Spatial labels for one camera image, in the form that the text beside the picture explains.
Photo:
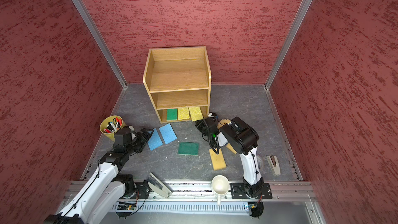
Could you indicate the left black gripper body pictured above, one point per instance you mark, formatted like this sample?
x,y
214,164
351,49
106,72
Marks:
x,y
138,142

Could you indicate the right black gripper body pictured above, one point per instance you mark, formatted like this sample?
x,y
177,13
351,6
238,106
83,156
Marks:
x,y
201,128

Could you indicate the dark green sponge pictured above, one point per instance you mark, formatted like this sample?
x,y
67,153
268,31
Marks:
x,y
187,148

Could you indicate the bright green sponge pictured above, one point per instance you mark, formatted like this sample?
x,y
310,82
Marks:
x,y
172,114

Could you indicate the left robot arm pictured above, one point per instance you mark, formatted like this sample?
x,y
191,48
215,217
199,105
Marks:
x,y
107,185

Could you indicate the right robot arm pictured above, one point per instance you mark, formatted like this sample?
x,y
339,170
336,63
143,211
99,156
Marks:
x,y
243,139

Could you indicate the wooden three-tier shelf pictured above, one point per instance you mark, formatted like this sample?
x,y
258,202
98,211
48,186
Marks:
x,y
178,77

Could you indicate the yellow smiley face sponge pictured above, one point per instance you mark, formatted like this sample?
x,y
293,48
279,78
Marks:
x,y
223,122

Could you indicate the markers in cup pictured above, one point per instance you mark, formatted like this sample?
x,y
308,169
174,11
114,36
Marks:
x,y
112,124

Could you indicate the yellow pen cup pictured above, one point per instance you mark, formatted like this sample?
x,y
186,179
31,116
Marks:
x,y
111,136

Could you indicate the left light blue sponge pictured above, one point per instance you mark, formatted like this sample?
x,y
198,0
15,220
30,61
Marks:
x,y
155,141

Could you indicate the light blue sponge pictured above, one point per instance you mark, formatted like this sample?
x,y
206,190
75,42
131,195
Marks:
x,y
168,133
155,141

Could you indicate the right light blue sponge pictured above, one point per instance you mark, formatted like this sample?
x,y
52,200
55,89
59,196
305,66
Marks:
x,y
168,133

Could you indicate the white mug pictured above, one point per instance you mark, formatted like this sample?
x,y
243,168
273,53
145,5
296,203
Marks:
x,y
220,187

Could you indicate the clear tape roll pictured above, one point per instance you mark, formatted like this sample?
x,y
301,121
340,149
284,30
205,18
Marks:
x,y
260,163

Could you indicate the beige stapler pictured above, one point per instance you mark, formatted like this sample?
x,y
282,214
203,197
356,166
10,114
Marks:
x,y
274,165

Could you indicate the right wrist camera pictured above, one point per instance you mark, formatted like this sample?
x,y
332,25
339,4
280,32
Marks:
x,y
213,115

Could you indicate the grey stapler on rail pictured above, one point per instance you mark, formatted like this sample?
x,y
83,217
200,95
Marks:
x,y
158,187

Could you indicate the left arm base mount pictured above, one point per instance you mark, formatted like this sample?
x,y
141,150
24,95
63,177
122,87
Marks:
x,y
136,190

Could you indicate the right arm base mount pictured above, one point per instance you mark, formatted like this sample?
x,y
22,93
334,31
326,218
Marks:
x,y
246,191

